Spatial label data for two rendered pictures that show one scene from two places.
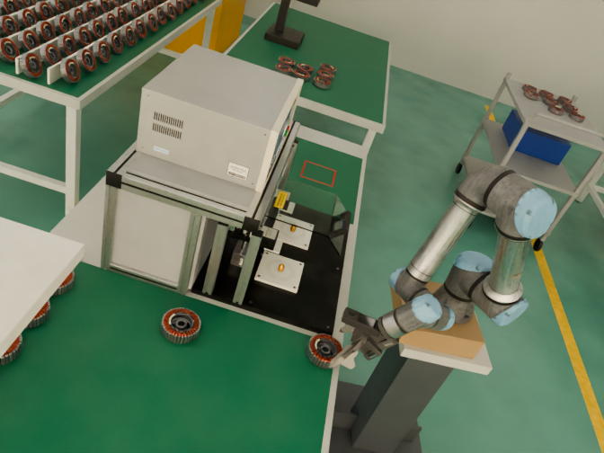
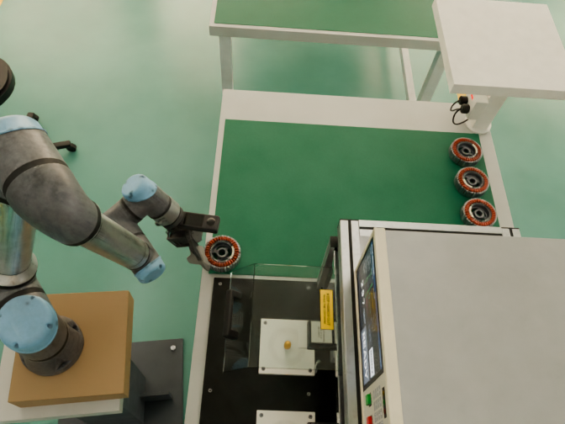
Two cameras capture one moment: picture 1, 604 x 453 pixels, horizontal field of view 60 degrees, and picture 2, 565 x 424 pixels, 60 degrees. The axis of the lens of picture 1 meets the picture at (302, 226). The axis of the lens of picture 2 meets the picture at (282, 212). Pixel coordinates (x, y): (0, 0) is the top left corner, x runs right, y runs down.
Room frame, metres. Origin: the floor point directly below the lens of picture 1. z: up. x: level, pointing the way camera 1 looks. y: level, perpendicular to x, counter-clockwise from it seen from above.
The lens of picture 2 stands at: (1.75, -0.05, 2.13)
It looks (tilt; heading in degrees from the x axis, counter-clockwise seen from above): 59 degrees down; 178
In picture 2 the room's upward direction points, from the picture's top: 7 degrees clockwise
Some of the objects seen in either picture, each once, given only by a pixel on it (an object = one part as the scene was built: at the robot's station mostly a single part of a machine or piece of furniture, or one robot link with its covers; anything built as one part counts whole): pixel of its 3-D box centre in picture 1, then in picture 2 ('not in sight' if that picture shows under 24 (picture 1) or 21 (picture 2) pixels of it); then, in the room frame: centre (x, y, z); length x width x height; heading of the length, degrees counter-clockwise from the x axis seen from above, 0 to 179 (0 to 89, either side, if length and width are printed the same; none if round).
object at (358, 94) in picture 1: (305, 98); not in sight; (3.85, 0.31, 0.38); 1.85 x 1.10 x 0.75; 2
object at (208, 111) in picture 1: (226, 112); (472, 360); (1.49, 0.35, 1.22); 0.44 x 0.39 x 0.20; 2
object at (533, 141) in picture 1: (524, 158); not in sight; (3.87, -1.44, 0.51); 1.01 x 0.60 x 1.01; 2
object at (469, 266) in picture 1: (471, 273); (31, 325); (1.42, -0.58, 0.99); 0.13 x 0.12 x 0.14; 41
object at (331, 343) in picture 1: (324, 350); (222, 253); (1.09, -0.19, 0.77); 0.11 x 0.11 x 0.04
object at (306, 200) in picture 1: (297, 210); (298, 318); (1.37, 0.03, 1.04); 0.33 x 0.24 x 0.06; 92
